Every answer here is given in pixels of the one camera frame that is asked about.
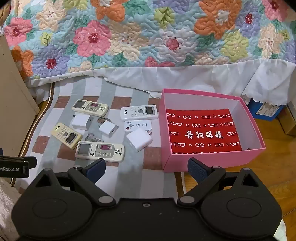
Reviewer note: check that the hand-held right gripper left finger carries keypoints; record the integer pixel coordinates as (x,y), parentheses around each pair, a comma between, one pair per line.
(97,169)

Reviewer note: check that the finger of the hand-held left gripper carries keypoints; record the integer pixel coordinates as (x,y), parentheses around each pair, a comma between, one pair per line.
(20,161)

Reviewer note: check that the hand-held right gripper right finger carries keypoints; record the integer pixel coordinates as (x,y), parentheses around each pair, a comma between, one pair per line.
(195,169)

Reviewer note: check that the pink cardboard box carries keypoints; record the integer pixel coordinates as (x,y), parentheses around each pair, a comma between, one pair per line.
(175,162)

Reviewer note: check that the cream remote with pink display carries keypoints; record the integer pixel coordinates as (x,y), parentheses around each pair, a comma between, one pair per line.
(89,107)

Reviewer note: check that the large cream remote control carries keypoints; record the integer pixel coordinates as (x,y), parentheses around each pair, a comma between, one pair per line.
(99,150)

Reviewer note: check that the red cloth with glasses print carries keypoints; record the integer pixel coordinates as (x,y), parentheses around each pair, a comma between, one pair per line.
(208,143)

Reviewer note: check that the metal keys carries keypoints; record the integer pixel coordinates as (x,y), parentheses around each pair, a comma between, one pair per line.
(92,138)

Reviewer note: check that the pale grey cloth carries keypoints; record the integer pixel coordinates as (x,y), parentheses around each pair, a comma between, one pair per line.
(7,204)

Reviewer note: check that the checked floor mat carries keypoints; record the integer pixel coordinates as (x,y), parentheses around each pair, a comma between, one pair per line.
(44,125)

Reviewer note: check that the small cream remote control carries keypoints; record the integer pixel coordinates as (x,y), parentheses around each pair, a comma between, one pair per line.
(66,134)

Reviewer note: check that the large white charger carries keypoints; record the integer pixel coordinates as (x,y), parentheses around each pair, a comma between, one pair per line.
(138,139)

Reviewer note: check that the beige wooden cabinet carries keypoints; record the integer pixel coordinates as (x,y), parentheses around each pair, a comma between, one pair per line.
(11,104)

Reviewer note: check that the blue box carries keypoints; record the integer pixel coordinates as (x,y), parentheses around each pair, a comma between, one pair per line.
(266,111)

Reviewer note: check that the brown cardboard box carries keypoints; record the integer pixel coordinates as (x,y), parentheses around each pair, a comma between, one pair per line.
(291,120)

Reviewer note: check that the floral quilted bedspread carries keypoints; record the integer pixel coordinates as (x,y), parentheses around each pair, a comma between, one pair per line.
(138,34)

